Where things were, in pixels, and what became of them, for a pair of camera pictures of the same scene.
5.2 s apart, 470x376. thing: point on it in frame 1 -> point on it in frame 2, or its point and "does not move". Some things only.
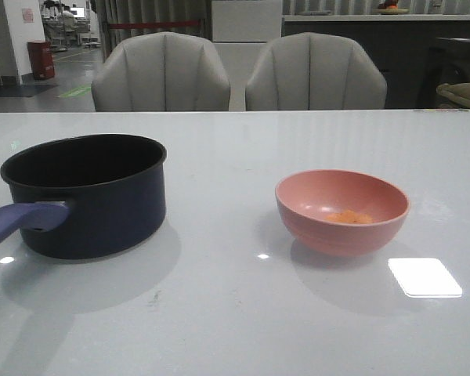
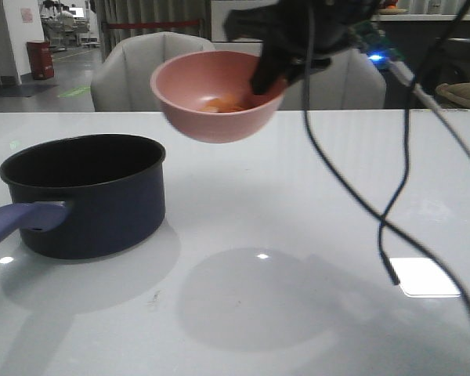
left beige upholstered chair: x=160 y=72 does not move
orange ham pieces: x=349 y=217 -> x=222 y=105
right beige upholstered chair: x=309 y=71 does not move
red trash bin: x=41 y=59 does not move
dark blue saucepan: x=85 y=197 does not move
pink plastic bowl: x=340 y=213 -> x=208 y=95
